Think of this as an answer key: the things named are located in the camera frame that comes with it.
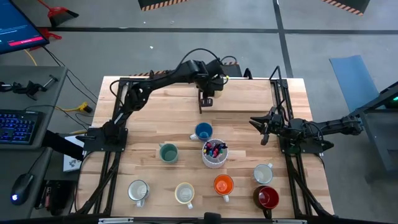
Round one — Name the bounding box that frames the blue mug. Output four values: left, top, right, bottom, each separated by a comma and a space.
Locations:
189, 122, 214, 142

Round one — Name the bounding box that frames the computer monitor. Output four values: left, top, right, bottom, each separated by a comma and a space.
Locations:
0, 0, 50, 55

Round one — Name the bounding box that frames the red broom head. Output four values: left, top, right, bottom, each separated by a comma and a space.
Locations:
29, 27, 63, 51

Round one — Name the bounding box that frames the white mug with grey rim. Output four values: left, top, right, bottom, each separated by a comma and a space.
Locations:
127, 179, 150, 208

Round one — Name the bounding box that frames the wooden shelf with black frame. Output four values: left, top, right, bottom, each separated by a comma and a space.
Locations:
197, 65, 289, 115

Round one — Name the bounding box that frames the white mug orange floral pattern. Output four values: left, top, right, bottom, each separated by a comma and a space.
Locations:
174, 182, 196, 210

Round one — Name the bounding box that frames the white textured pen holder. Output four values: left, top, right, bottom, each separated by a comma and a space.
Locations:
201, 138, 229, 169

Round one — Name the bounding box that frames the white printed box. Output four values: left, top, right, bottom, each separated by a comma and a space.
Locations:
63, 134, 84, 173

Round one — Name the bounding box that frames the backlit black keyboard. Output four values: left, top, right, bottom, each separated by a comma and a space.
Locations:
0, 108, 45, 146

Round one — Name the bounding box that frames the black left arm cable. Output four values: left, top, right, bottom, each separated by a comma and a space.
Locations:
179, 47, 239, 73

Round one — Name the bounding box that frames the orange mug with white handle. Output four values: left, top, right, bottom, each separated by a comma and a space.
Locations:
213, 174, 235, 203

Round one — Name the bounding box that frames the yellow cable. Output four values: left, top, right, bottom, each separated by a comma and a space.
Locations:
24, 49, 38, 67

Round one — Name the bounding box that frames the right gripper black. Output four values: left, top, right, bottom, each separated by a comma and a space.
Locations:
248, 106, 285, 146

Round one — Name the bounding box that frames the dark grey side cart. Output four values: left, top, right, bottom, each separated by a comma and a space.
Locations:
348, 81, 398, 181

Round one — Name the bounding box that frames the black computer mouse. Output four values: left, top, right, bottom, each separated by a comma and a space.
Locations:
10, 172, 35, 206

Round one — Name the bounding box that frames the yellow power plug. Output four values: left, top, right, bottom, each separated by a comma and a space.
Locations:
77, 101, 94, 114

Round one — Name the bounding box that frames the black electronics box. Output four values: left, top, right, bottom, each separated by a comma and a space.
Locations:
34, 179, 78, 217

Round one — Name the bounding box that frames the green mug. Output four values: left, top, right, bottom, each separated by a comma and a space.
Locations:
158, 142, 180, 165

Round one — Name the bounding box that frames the blue floor mat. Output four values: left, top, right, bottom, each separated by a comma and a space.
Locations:
329, 55, 386, 127

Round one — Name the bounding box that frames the white mug red lattice pattern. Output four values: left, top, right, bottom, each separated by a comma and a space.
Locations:
252, 162, 274, 185

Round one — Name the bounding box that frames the silver metal bracket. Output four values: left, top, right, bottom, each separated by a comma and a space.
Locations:
272, 218, 308, 224
98, 217, 134, 224

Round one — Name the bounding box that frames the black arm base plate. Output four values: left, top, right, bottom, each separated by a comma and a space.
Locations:
83, 127, 129, 153
278, 128, 335, 156

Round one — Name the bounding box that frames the black clamp tool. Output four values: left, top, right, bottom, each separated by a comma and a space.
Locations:
0, 80, 48, 101

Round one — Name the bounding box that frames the black oblong object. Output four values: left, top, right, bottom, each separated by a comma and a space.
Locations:
42, 129, 85, 162

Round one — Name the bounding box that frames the black aluminium table frame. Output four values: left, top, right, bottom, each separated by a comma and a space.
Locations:
74, 65, 335, 218

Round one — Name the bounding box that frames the dark red mug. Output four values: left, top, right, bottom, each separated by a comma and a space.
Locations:
252, 185, 280, 220

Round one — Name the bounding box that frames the grey computer desk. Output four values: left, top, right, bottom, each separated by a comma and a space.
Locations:
0, 65, 69, 222

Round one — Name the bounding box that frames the red dustpan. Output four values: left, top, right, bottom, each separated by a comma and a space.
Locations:
37, 0, 80, 27

